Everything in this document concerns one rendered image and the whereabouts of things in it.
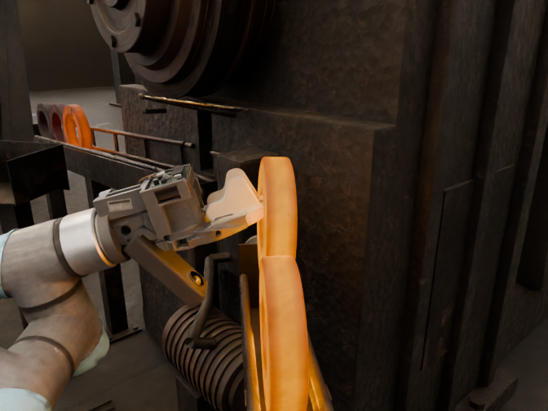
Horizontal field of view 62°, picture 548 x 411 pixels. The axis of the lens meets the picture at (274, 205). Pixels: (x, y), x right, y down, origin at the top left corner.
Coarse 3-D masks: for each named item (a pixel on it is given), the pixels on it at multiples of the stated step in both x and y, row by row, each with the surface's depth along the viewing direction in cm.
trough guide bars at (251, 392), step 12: (240, 276) 67; (240, 288) 63; (240, 300) 64; (240, 312) 64; (252, 336) 50; (252, 348) 48; (312, 348) 48; (252, 360) 45; (312, 360) 45; (252, 372) 44; (312, 372) 44; (252, 384) 42; (312, 384) 42; (324, 384) 42; (252, 396) 40; (312, 396) 43; (324, 396) 40; (252, 408) 39; (324, 408) 39
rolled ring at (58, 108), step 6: (54, 108) 167; (60, 108) 164; (54, 114) 170; (60, 114) 163; (54, 120) 173; (60, 120) 164; (54, 126) 174; (60, 126) 176; (54, 132) 174; (60, 132) 176; (54, 138) 176; (60, 138) 175
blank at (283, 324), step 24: (264, 264) 43; (288, 264) 43; (264, 288) 42; (288, 288) 40; (264, 312) 43; (288, 312) 39; (264, 336) 49; (288, 336) 38; (264, 360) 47; (288, 360) 38; (264, 384) 47; (288, 384) 38; (288, 408) 39
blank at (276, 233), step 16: (272, 160) 54; (288, 160) 54; (272, 176) 51; (288, 176) 51; (272, 192) 50; (288, 192) 50; (272, 208) 49; (288, 208) 49; (272, 224) 49; (288, 224) 49; (272, 240) 49; (288, 240) 49
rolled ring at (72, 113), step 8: (72, 104) 153; (64, 112) 156; (72, 112) 150; (80, 112) 150; (64, 120) 158; (72, 120) 159; (80, 120) 148; (64, 128) 160; (72, 128) 161; (80, 128) 148; (88, 128) 150; (72, 136) 161; (80, 136) 150; (88, 136) 150; (80, 144) 151; (88, 144) 151
